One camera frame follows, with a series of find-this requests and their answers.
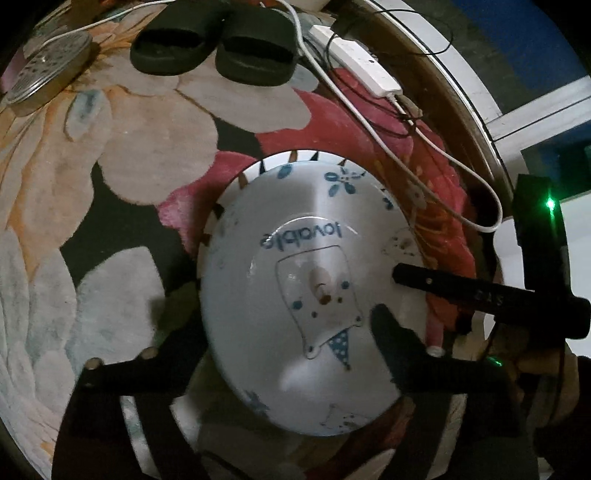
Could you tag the white plate striped rim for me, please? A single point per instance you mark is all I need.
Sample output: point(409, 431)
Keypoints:
point(258, 167)

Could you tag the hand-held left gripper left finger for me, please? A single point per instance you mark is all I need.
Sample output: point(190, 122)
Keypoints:
point(138, 374)

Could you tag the round perforated metal tin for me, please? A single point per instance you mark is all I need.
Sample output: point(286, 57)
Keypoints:
point(46, 64)

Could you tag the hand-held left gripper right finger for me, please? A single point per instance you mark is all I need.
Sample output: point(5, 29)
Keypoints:
point(392, 337)

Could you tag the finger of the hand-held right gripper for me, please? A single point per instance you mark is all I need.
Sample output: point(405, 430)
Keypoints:
point(461, 288)

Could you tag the floral rug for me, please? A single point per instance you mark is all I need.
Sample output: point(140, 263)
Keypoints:
point(147, 152)

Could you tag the black slipper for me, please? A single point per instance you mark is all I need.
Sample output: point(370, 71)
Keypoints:
point(175, 46)
point(258, 55)

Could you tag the white bear print plate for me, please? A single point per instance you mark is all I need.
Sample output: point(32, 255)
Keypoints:
point(286, 295)

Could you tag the white power strip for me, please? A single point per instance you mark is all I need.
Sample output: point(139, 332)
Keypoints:
point(355, 57)

